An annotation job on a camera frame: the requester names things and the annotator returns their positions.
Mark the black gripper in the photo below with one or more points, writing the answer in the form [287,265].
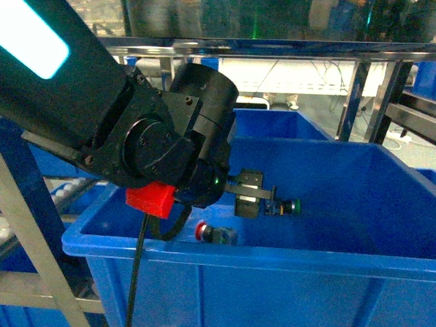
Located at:
[208,183]

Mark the green mushroom push button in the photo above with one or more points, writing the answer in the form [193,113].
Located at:
[280,207]

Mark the red mushroom push button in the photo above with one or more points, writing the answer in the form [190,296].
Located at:
[206,233]

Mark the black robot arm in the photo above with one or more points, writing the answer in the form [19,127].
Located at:
[63,87]

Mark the blue bin behind target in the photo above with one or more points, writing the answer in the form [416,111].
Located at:
[277,124]

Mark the red wrist camera mount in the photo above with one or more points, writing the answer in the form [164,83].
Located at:
[156,199]

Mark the steel shelf upright post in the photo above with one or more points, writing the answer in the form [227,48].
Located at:
[24,224]

